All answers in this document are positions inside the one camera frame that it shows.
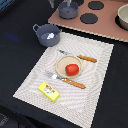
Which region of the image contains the tan wooden plate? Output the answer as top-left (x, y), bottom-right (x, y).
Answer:
top-left (55, 55), bottom-right (83, 79)

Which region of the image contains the yellow butter box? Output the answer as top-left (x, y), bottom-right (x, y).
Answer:
top-left (38, 82), bottom-right (60, 102)

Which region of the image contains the red toy tomato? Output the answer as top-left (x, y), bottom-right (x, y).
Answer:
top-left (65, 64), bottom-right (79, 76)

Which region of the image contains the beige bowl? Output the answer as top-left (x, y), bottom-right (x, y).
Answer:
top-left (118, 4), bottom-right (128, 30)

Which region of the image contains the grey cooking pot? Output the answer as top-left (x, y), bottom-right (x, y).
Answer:
top-left (33, 24), bottom-right (62, 47)

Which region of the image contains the grey frying pan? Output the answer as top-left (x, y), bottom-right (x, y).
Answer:
top-left (58, 2), bottom-right (79, 19)

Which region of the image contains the wooden handled knife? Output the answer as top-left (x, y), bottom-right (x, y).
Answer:
top-left (58, 50), bottom-right (97, 63)

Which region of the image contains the wooden handled fork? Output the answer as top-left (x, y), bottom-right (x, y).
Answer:
top-left (45, 71), bottom-right (86, 89)

